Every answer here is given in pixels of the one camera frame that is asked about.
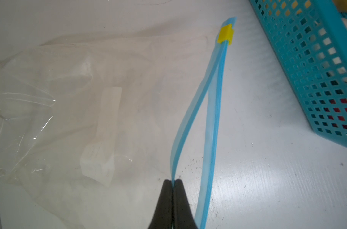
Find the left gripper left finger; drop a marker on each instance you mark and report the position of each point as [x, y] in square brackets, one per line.
[163, 214]

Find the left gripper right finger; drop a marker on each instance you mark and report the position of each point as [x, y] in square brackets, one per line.
[182, 215]

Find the clear zip top bag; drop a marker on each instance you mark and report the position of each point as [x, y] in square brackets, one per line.
[92, 130]

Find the teal plastic basket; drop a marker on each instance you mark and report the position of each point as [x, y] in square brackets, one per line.
[310, 41]

